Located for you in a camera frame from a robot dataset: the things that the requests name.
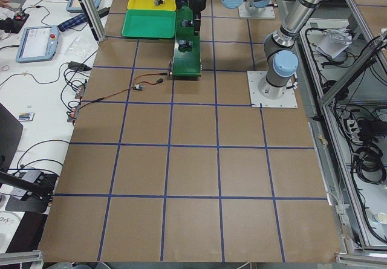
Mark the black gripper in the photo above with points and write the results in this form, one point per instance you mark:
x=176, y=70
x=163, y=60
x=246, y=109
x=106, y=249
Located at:
x=198, y=3

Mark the large green push button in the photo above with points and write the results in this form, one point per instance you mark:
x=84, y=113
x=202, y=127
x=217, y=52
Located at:
x=184, y=43

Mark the yellow push button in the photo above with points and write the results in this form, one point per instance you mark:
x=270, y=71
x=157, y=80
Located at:
x=159, y=2

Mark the small green push button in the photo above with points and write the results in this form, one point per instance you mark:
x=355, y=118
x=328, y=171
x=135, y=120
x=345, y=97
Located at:
x=187, y=23

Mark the green plastic tray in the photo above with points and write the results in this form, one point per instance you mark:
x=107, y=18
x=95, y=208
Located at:
x=149, y=24

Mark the green conveyor belt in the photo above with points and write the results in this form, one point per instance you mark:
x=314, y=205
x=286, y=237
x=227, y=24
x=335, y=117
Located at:
x=186, y=62

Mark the small motor controller board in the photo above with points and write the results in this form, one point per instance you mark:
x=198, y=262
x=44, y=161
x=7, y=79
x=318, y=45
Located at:
x=138, y=87

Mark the blue plaid folded umbrella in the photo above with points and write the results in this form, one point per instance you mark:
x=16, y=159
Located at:
x=72, y=22

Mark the black power adapter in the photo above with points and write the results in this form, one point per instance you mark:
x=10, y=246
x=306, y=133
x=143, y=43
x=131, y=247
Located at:
x=76, y=66

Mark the teach pendant near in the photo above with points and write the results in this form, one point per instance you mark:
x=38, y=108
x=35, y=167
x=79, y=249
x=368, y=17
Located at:
x=38, y=44

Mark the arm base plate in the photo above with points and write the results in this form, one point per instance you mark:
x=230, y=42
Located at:
x=263, y=95
x=264, y=10

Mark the aluminium frame post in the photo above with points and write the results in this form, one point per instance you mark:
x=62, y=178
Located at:
x=93, y=20

